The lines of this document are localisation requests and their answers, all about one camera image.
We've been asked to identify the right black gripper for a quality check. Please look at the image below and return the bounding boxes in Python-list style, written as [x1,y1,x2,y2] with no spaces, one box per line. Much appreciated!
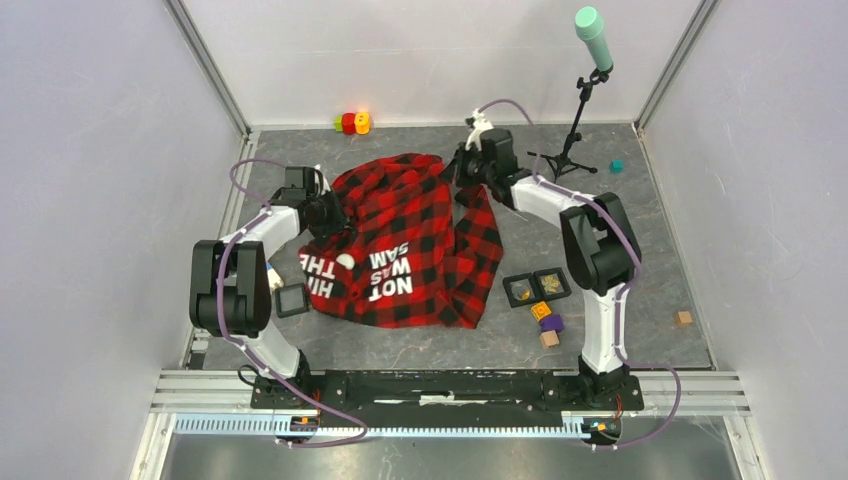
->
[441,141,495,187]

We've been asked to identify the round holographic badge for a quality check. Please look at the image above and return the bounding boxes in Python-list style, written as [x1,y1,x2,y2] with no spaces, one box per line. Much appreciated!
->
[336,253,356,270]
[511,282,532,301]

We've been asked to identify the black square frame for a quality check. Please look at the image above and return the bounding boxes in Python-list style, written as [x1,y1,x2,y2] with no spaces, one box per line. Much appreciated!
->
[273,282,310,318]
[533,267,572,301]
[502,273,542,308]

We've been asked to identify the red black plaid shirt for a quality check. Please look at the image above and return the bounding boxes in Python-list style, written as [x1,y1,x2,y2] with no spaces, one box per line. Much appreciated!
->
[298,153,504,329]

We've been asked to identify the gold brooch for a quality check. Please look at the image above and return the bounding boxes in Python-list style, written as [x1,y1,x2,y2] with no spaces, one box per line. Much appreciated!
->
[539,274,563,294]

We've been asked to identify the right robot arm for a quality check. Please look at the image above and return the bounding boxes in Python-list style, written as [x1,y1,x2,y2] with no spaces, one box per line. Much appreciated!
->
[453,126,641,408]

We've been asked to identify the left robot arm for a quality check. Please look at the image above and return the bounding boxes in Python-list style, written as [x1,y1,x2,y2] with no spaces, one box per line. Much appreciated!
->
[189,166,349,408]

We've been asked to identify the black tripod mic stand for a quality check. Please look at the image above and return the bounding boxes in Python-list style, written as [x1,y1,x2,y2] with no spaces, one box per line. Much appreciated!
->
[527,69,611,180]

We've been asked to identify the white blue toy brick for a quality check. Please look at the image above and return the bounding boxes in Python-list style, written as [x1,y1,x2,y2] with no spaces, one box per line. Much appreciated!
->
[266,263,285,291]

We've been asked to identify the red cylinder block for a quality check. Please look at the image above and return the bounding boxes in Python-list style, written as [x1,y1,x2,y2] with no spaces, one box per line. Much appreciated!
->
[339,112,356,135]

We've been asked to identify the teal small cube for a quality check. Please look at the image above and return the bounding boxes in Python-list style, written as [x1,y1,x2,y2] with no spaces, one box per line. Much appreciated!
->
[609,159,624,174]

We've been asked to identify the yellow toy brick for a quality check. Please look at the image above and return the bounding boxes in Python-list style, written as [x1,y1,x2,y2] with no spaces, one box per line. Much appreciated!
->
[531,301,552,323]

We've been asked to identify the purple toy brick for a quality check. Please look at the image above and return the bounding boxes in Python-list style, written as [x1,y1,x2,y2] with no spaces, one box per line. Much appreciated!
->
[539,314,564,333]

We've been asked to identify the mint green microphone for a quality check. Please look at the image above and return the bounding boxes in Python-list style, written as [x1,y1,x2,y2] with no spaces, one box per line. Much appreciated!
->
[574,6,614,73]

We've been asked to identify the small wooden cube right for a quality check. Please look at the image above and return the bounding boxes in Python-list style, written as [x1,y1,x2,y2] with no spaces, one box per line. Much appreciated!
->
[674,311,694,326]

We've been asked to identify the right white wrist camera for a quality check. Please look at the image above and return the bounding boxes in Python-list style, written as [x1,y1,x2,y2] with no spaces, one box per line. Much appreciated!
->
[464,109,494,151]

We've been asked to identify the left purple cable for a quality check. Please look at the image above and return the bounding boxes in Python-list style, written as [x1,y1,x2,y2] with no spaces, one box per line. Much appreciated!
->
[215,157,370,450]

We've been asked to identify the purple cable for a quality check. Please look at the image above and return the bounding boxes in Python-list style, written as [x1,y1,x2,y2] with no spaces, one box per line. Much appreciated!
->
[215,157,370,450]
[478,99,684,452]

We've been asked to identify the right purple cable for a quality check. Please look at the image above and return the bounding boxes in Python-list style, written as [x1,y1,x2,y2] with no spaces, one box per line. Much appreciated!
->
[478,99,684,452]

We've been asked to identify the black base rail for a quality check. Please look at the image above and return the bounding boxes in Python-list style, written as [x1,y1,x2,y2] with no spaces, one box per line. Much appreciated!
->
[239,370,645,432]

